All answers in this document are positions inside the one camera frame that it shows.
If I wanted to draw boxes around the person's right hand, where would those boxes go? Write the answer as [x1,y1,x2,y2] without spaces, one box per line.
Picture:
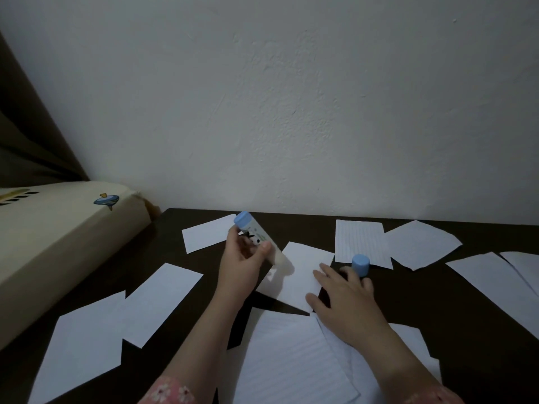
[305,263,390,348]

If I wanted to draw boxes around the person's left hand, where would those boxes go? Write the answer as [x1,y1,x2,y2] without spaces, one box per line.
[212,224,273,307]

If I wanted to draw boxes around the white panda print glue stick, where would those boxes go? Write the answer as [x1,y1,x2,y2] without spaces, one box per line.
[234,210,283,265]

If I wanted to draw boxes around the blue glue stick cap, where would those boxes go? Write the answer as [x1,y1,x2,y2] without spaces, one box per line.
[351,254,371,277]

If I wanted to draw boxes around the white paper sheets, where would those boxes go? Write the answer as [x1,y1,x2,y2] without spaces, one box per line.
[27,213,539,404]

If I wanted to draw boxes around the single lined paper sheet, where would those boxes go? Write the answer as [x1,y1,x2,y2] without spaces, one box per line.
[255,241,336,313]
[316,315,442,404]
[218,307,361,404]

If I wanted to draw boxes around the person's left forearm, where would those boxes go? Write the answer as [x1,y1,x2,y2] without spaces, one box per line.
[139,294,245,404]

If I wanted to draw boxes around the beige mattress with whale print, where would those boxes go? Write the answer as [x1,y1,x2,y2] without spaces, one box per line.
[0,180,152,350]

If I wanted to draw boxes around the dark brown curtain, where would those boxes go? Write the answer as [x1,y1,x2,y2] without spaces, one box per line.
[0,31,90,189]

